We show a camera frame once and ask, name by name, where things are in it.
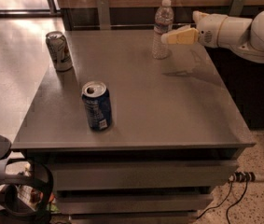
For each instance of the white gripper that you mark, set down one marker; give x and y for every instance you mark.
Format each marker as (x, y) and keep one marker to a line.
(208, 32)

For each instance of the clear plastic water bottle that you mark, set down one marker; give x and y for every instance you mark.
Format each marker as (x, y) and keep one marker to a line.
(164, 19)

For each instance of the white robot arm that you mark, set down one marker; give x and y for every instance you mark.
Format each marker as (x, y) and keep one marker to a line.
(244, 37)

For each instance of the blue pepsi can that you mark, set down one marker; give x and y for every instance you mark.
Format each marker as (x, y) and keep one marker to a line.
(96, 98)

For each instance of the white silver soda can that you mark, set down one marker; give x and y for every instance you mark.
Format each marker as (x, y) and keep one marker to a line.
(59, 51)

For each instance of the grey drawer cabinet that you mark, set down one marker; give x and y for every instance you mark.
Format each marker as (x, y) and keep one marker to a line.
(175, 134)

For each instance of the white power strip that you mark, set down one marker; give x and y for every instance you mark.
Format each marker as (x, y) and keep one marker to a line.
(241, 177)

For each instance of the black office chair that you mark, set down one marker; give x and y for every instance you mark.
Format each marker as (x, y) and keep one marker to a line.
(17, 173)

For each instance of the colourful items under chair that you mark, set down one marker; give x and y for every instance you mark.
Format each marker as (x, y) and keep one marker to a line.
(37, 195)

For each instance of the right metal wall bracket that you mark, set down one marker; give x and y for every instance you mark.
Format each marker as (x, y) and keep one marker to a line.
(236, 7)

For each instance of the metal wall bracket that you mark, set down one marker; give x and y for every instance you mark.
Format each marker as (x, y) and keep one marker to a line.
(236, 7)
(103, 10)

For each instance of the horizontal metal rail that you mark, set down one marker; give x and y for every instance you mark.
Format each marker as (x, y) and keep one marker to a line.
(125, 26)

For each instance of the left metal wall bracket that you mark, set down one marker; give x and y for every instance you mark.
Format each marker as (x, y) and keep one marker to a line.
(103, 10)

